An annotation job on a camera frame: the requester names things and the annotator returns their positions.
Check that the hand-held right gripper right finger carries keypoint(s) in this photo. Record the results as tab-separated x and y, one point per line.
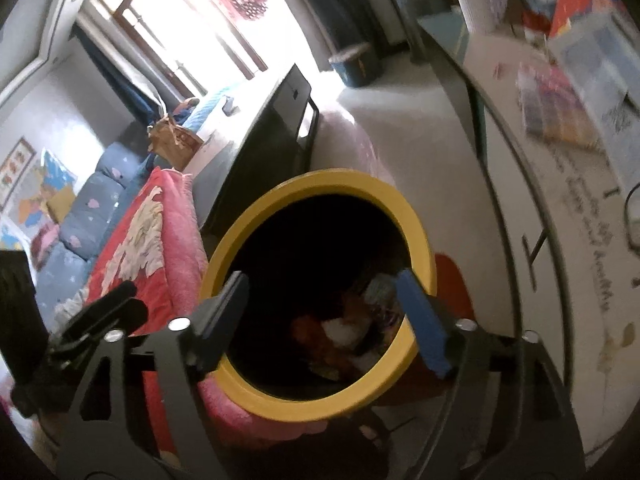
422	320

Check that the red floral blanket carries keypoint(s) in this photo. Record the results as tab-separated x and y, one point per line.
150	240

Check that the blue storage box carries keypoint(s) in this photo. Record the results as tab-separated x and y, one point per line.
357	65

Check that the brown framed balcony door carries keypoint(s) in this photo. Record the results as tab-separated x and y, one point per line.
170	25

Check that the white ribbed vase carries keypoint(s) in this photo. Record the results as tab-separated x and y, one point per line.
475	0

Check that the country map poster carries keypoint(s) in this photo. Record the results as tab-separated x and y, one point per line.
55	182

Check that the brown paper bag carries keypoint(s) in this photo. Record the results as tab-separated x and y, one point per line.
172	140

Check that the glass top television stand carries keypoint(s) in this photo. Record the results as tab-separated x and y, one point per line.
525	210

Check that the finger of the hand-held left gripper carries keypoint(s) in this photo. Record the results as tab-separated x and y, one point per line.
110	312

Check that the world map poster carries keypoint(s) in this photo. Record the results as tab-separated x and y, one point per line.
12	232

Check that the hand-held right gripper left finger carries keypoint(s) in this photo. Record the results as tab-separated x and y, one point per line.
225	320

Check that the white printed envelope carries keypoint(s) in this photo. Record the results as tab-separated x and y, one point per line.
600	70

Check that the yellow rimmed black trash bin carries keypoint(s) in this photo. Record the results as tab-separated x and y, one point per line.
320	180

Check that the framed wall picture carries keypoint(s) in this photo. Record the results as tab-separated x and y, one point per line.
17	170

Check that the small blue object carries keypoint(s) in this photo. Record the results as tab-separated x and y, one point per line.
230	105

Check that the blue heart patterned sofa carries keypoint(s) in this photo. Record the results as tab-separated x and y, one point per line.
85	225

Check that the dark blue curtain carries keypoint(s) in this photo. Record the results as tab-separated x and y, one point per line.
120	75

